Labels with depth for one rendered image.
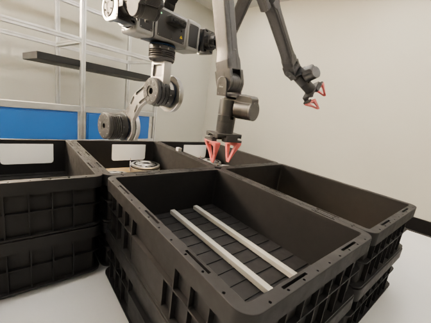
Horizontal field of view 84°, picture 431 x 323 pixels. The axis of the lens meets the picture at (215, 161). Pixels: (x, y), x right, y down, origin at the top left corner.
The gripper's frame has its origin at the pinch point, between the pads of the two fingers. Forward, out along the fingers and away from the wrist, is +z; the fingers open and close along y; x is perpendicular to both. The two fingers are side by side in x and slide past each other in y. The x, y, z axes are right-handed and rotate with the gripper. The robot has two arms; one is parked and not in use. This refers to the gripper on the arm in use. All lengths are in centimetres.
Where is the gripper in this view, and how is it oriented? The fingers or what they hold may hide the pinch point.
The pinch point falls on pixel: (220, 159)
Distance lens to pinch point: 80.0
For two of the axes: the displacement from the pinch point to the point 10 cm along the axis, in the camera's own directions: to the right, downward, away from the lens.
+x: -5.5, -2.8, 7.9
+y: 8.2, -0.3, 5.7
